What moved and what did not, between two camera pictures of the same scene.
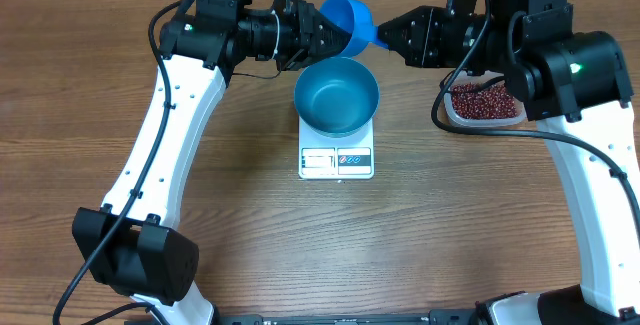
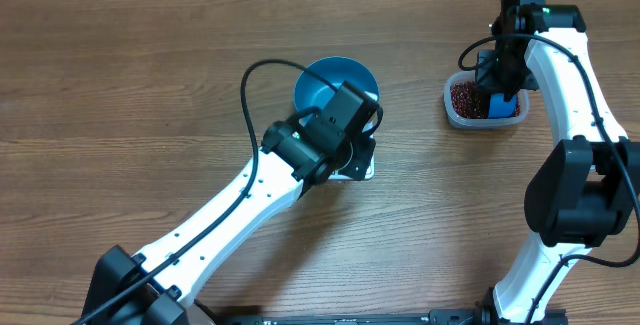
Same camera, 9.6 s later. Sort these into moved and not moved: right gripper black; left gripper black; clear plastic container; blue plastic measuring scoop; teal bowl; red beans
Moved: blue plastic measuring scoop; left gripper black; right gripper black
Not moved: red beans; teal bowl; clear plastic container
